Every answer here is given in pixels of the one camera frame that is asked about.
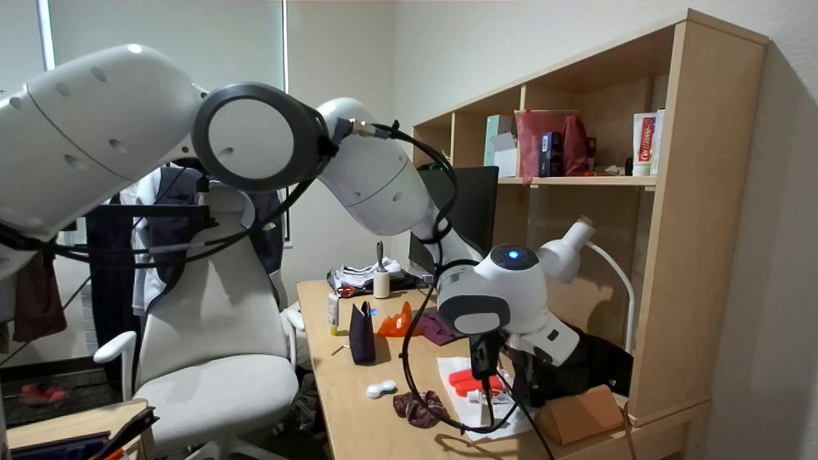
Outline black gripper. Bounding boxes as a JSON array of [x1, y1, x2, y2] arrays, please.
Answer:
[[505, 353, 548, 408]]

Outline white desk lamp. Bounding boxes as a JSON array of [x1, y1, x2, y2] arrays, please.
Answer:
[[537, 215, 638, 355]]

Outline orange toothbrush case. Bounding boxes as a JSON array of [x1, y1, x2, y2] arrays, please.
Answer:
[[446, 364, 511, 401]]

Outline brown cardboard box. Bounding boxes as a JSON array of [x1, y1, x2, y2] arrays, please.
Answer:
[[537, 384, 628, 450]]

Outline purple cloth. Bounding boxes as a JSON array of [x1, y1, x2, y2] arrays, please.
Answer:
[[414, 309, 460, 346]]

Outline maroon scrunchie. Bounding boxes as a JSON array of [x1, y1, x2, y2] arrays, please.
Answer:
[[390, 389, 453, 428]]

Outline orange plastic bag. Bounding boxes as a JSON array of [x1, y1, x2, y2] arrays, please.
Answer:
[[376, 302, 419, 339]]

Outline small white case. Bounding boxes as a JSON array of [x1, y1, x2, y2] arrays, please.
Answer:
[[366, 377, 400, 401]]

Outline dark navy pouch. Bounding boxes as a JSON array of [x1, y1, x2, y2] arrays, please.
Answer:
[[347, 298, 377, 368]]

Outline beige lint roller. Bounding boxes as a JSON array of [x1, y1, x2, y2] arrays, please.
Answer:
[[370, 240, 394, 302]]

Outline black computer monitor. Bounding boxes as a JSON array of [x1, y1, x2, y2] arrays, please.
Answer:
[[405, 162, 501, 276]]

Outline pile of white black items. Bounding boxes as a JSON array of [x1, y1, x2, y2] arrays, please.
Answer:
[[327, 258, 432, 298]]

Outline small white tube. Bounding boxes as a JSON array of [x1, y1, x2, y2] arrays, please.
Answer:
[[327, 292, 344, 335]]

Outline black cylinder container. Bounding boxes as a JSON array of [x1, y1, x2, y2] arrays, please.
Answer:
[[537, 131, 566, 179]]

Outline teal box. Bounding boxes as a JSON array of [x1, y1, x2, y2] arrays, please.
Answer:
[[483, 113, 522, 168]]

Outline red bag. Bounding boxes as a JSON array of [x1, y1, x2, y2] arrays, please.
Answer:
[[511, 108, 598, 182]]

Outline wooden shelf hutch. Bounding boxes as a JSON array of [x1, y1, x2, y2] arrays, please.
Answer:
[[408, 7, 771, 431]]

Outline white red box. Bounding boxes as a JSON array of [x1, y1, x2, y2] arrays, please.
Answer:
[[630, 110, 667, 179]]

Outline white office chair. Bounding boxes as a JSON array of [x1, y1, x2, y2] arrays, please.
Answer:
[[92, 177, 302, 460]]

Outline navy jacket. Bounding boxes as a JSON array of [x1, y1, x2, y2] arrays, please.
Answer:
[[137, 162, 288, 294]]

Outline black hanging trousers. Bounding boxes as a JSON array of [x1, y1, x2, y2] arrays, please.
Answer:
[[82, 201, 142, 346]]

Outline small red object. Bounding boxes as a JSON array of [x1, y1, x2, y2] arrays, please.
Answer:
[[17, 380, 69, 408]]

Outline brown hanging garment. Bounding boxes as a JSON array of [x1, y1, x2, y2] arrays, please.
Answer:
[[7, 249, 69, 345]]

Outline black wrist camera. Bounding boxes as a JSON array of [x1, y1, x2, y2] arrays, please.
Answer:
[[468, 329, 509, 384]]

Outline thin black cable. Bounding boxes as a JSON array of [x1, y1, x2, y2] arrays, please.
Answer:
[[501, 372, 556, 460]]

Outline black robot cable hose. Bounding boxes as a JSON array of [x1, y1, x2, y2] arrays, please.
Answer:
[[0, 119, 523, 437]]

